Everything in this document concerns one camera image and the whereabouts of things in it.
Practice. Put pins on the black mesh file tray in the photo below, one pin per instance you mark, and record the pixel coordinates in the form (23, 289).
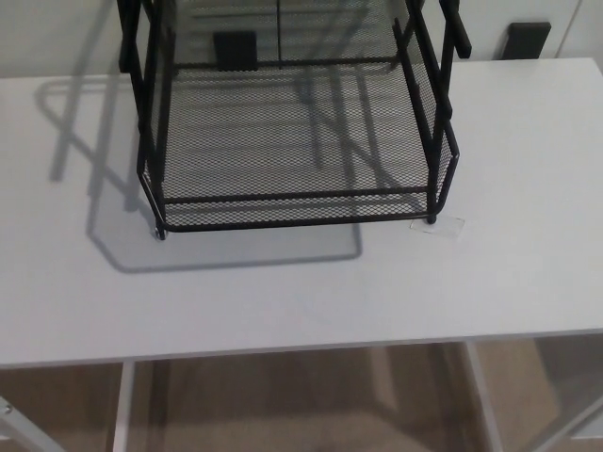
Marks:
(282, 141)

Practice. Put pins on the black metal tray rack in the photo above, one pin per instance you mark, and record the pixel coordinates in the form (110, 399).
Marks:
(459, 35)

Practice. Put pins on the clear tape piece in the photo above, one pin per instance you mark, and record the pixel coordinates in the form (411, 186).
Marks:
(443, 228)

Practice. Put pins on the white metal desk leg frame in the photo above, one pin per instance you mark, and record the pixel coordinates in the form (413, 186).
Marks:
(123, 405)
(480, 391)

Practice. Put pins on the black wall bracket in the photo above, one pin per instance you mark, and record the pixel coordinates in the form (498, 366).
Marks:
(526, 40)

